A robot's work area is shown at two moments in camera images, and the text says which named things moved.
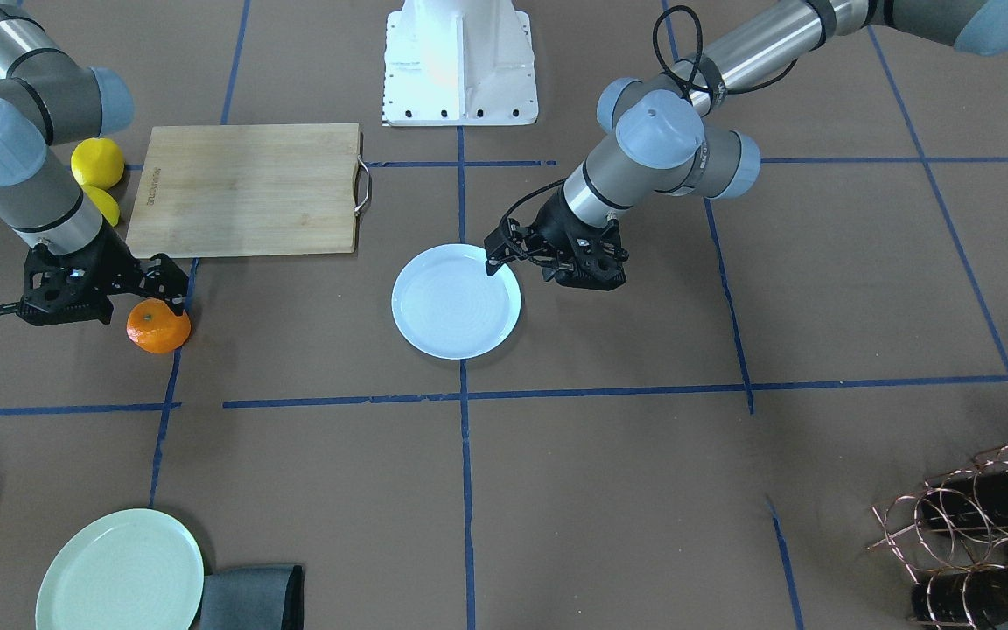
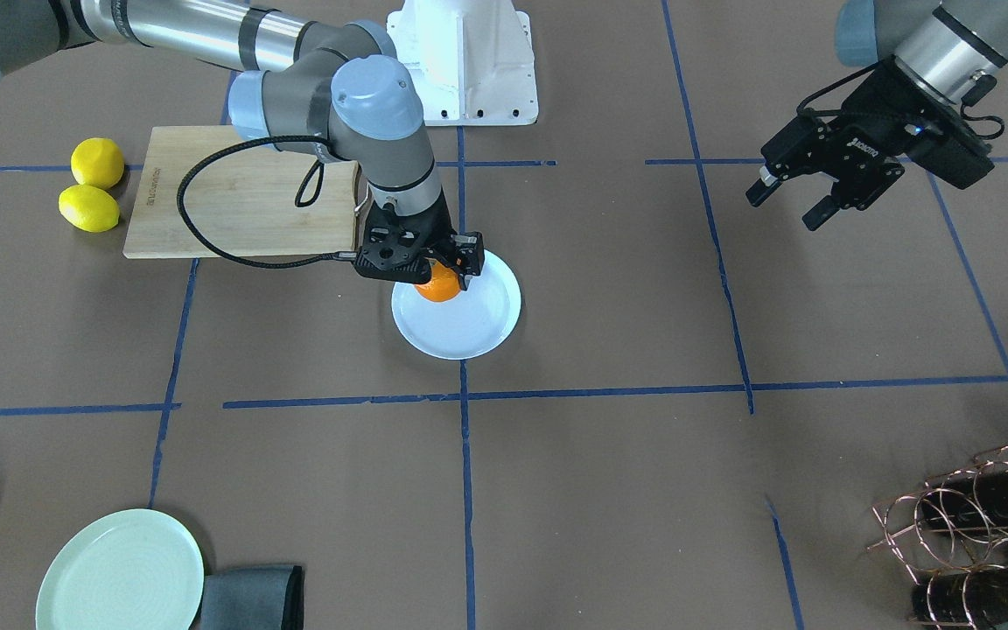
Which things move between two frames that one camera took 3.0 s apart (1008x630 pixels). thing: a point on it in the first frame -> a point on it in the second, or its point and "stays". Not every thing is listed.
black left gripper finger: [509, 241] -> [802, 148]
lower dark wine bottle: [984, 598] stays
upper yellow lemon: [97, 162] stays
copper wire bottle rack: [987, 541] stays
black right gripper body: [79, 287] -> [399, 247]
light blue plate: [446, 305] stays
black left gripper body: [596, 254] -> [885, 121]
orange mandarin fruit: [153, 327] -> [444, 284]
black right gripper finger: [162, 278] -> [470, 253]
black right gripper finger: [123, 303] -> [438, 255]
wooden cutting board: [249, 190] stays
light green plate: [136, 570] stays
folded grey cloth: [258, 598] stays
